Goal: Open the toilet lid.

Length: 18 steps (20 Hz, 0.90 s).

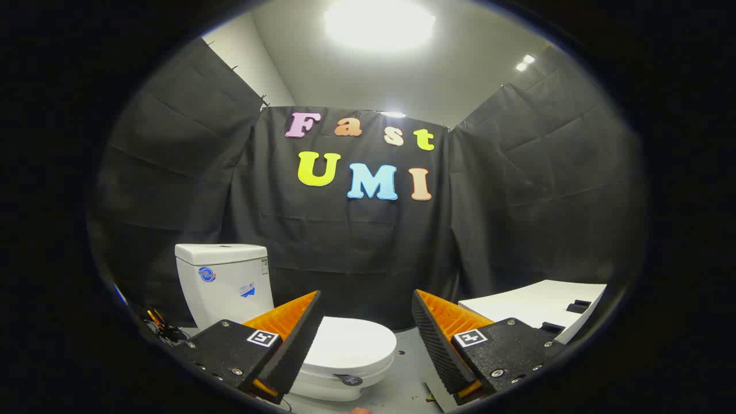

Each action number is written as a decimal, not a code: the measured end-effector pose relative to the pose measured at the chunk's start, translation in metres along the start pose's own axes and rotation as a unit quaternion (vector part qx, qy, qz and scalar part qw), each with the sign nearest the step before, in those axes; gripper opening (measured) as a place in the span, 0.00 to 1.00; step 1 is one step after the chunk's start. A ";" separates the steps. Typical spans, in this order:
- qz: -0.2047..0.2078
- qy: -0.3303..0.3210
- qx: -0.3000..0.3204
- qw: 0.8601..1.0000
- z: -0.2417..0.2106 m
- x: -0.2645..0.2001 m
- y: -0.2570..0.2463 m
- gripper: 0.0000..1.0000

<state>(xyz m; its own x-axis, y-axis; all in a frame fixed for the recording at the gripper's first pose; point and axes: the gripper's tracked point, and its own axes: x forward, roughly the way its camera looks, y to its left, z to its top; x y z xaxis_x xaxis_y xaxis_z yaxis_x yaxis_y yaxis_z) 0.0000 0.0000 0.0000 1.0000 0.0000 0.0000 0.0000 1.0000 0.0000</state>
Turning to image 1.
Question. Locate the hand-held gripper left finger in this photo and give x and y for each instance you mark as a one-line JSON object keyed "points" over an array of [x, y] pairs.
{"points": [[293, 351]]}

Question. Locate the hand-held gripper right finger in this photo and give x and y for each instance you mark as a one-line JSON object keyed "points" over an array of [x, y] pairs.
{"points": [[440, 351]]}

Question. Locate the white toilet lid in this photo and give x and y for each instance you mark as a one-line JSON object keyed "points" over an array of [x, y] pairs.
{"points": [[356, 342]]}

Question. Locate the white ceramic toilet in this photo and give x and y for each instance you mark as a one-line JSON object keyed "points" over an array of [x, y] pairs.
{"points": [[224, 287]]}

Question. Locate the grey drawer cabinet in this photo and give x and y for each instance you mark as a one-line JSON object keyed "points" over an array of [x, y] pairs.
{"points": [[529, 305]]}

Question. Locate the black backdrop cloth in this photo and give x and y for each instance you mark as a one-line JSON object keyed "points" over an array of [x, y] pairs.
{"points": [[356, 247]]}

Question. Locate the narrow ceiling light strip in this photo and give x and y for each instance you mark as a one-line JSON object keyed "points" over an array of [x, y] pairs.
{"points": [[393, 114]]}

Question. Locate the large round ceiling light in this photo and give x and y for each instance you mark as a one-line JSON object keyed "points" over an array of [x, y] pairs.
{"points": [[379, 23]]}

